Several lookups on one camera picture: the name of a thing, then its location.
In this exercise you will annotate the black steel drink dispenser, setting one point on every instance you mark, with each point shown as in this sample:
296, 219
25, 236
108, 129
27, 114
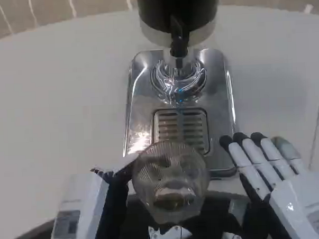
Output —
176, 15

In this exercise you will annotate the steel drip tray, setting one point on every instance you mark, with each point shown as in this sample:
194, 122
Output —
179, 110

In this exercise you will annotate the clear ribbed glass cup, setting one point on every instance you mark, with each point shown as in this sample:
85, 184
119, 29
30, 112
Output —
170, 177

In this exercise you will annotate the black dispenser tap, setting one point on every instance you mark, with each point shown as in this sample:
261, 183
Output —
178, 39

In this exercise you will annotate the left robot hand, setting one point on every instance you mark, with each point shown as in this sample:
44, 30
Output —
81, 205

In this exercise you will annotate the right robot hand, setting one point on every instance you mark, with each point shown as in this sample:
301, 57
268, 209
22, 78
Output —
284, 193

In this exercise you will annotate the slotted steel drain grid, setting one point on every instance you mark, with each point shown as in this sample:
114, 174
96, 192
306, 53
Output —
181, 129

